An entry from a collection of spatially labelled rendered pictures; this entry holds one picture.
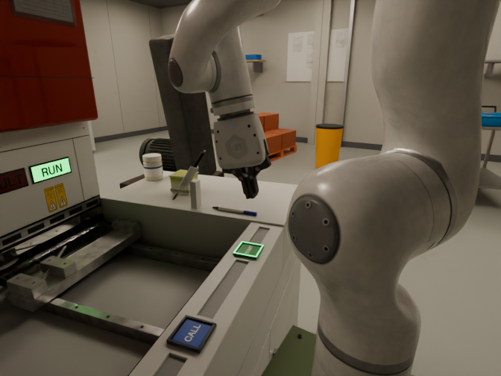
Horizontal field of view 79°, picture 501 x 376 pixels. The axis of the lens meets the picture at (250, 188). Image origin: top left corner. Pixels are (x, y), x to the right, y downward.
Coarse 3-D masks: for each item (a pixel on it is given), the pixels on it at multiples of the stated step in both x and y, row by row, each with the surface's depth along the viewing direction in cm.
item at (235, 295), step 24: (240, 240) 75; (264, 240) 75; (240, 264) 66; (264, 264) 66; (216, 288) 58; (240, 288) 58; (264, 288) 68; (192, 312) 52; (216, 312) 52; (240, 312) 53; (264, 312) 71; (168, 336) 47; (216, 336) 47; (240, 336) 55; (144, 360) 43; (168, 360) 43; (192, 360) 43; (216, 360) 45; (240, 360) 57
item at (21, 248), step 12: (72, 216) 93; (84, 216) 95; (48, 228) 85; (60, 228) 88; (96, 228) 101; (24, 240) 79; (36, 240) 81; (84, 240) 96; (0, 252) 73; (12, 252) 75; (36, 264) 82; (0, 288) 74
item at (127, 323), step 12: (60, 300) 71; (48, 312) 71; (60, 312) 70; (72, 312) 68; (84, 312) 67; (96, 312) 67; (96, 324) 66; (108, 324) 65; (120, 324) 64; (132, 324) 64; (144, 324) 64; (132, 336) 64; (144, 336) 62; (156, 336) 61
